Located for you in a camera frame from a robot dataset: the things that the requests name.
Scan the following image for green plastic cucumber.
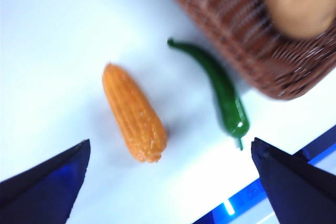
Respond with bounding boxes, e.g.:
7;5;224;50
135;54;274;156
167;37;250;151

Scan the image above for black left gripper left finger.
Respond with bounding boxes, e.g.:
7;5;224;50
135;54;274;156
0;138;91;224

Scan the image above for brown wicker basket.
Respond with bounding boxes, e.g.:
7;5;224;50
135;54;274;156
152;0;336;101

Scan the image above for tan plastic potato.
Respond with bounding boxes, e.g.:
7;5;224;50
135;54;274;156
263;0;336;40

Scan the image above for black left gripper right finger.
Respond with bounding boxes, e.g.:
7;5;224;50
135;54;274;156
250;136;336;224

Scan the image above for orange plastic corn cob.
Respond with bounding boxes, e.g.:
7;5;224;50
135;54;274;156
102;62;168;164

